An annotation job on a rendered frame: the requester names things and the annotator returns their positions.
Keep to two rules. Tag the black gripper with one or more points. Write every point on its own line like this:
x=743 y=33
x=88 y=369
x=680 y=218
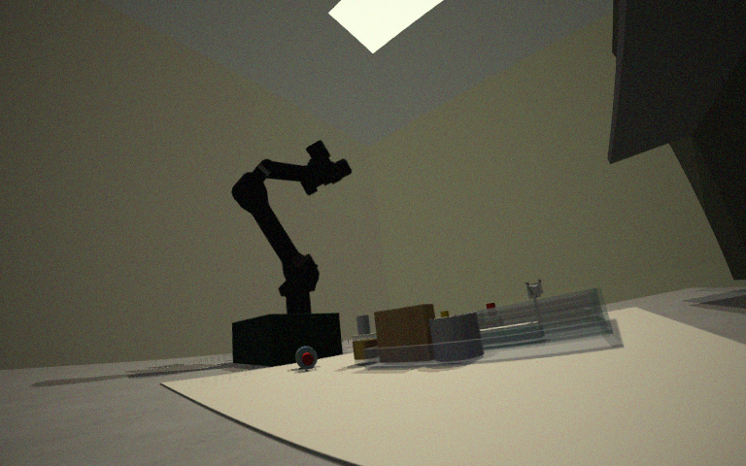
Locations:
x=344 y=171

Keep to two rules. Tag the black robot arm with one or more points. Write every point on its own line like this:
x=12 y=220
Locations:
x=301 y=271

